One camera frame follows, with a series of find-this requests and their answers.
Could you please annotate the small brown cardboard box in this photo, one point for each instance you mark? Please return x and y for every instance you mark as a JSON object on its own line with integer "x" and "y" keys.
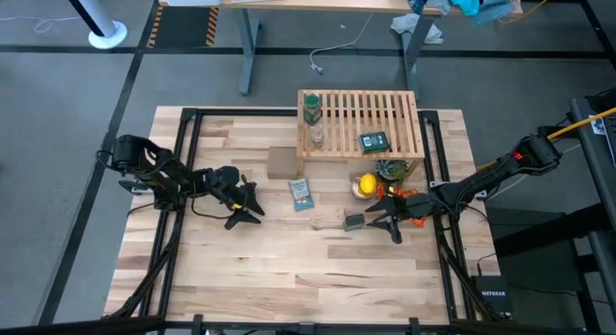
{"x": 282, "y": 162}

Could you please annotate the black metal table frame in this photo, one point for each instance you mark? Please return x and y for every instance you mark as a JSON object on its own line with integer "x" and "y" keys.
{"x": 166, "y": 258}

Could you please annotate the white cloth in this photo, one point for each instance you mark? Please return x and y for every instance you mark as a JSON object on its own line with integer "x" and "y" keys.
{"x": 416, "y": 28}

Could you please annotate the wooden slatted shelf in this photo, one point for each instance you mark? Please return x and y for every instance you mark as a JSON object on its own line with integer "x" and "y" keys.
{"x": 346, "y": 147}

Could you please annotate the black network router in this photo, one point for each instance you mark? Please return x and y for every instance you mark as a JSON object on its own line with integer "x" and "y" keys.
{"x": 493, "y": 296}

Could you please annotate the blue denim clothes pile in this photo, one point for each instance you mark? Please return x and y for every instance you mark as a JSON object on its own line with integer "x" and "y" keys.
{"x": 495, "y": 3}

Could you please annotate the succulent plant in black pot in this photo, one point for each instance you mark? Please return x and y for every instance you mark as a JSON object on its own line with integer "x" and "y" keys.
{"x": 392, "y": 170}

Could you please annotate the small cork-topped glass jar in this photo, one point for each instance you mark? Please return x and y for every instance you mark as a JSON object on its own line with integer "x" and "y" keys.
{"x": 317, "y": 138}

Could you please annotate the large orange candy packet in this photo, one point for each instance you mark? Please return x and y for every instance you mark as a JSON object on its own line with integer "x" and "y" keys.
{"x": 406, "y": 192}

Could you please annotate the green-lidded oregano spice jar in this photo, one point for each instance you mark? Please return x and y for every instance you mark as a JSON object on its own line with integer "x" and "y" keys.
{"x": 312, "y": 109}

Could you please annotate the light blue snack bag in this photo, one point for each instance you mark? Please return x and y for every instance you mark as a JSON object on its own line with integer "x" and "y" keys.
{"x": 301, "y": 194}

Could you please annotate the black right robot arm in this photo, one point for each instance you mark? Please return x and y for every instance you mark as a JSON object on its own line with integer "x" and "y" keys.
{"x": 491, "y": 176}

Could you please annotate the black mat with hazard stripes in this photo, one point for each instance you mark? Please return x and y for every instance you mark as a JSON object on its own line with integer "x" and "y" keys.
{"x": 185, "y": 27}

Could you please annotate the yellow lemon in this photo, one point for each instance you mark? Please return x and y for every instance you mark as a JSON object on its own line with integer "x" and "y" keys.
{"x": 369, "y": 183}

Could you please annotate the cyan cloth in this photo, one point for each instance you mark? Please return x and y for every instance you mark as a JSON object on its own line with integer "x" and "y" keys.
{"x": 462, "y": 0}

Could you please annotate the wooden desk with grey legs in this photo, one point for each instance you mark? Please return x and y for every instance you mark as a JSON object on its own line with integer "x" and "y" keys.
{"x": 327, "y": 0}

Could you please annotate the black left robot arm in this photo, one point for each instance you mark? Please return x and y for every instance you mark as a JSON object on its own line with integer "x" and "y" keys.
{"x": 154, "y": 171}

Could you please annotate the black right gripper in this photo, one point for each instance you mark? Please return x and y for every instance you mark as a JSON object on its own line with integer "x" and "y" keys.
{"x": 414, "y": 206}

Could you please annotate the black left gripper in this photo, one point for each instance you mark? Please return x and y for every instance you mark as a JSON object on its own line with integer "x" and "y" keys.
{"x": 226, "y": 186}

